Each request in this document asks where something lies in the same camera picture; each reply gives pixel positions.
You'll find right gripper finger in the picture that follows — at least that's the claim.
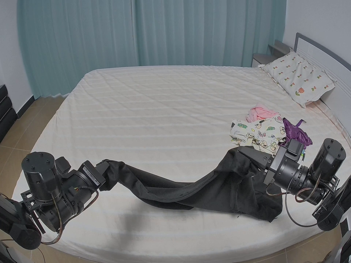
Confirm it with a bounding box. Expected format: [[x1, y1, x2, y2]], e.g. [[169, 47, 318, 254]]
[[237, 146, 276, 166]]

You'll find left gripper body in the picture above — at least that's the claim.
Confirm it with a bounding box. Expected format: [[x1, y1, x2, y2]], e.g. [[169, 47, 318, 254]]
[[64, 169, 99, 206]]

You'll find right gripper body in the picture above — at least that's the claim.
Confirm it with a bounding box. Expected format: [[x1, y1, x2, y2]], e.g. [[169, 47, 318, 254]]
[[263, 148, 311, 196]]

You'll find black garment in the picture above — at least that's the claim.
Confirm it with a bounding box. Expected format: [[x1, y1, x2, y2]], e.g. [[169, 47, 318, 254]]
[[103, 146, 283, 223]]

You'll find bed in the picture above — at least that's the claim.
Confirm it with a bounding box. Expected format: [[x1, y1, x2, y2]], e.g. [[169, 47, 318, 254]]
[[12, 32, 351, 263]]

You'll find white printed garment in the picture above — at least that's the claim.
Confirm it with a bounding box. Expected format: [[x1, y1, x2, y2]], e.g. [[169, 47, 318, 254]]
[[230, 117, 287, 151]]

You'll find purple garment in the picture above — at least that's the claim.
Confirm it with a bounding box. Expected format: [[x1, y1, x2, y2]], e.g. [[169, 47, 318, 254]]
[[282, 117, 313, 149]]

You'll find pink garment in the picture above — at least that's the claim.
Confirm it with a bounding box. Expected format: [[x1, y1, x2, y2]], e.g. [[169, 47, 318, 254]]
[[246, 102, 281, 123]]

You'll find white printed pillow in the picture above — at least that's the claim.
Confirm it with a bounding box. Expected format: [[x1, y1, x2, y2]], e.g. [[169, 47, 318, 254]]
[[261, 48, 337, 108]]

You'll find grey bedside table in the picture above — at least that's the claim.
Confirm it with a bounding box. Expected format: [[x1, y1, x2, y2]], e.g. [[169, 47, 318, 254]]
[[252, 39, 294, 68]]

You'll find black chest of drawers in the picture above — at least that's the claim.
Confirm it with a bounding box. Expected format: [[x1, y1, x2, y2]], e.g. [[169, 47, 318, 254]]
[[0, 84, 18, 143]]

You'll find blue-green curtain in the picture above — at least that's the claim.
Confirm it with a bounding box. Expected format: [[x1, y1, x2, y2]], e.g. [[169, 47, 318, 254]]
[[134, 0, 287, 68], [17, 0, 138, 99]]

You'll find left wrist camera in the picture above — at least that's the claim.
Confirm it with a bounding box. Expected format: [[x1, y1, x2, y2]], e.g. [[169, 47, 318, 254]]
[[82, 160, 107, 193]]

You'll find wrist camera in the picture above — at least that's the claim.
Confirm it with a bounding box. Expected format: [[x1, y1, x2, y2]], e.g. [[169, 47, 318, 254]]
[[280, 139, 305, 164], [82, 160, 107, 193]]

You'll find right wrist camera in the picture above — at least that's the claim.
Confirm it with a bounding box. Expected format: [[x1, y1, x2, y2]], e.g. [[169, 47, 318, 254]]
[[280, 139, 305, 164]]

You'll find black cable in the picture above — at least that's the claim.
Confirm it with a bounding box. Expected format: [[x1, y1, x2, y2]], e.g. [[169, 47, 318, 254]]
[[41, 191, 100, 245], [284, 185, 327, 228]]

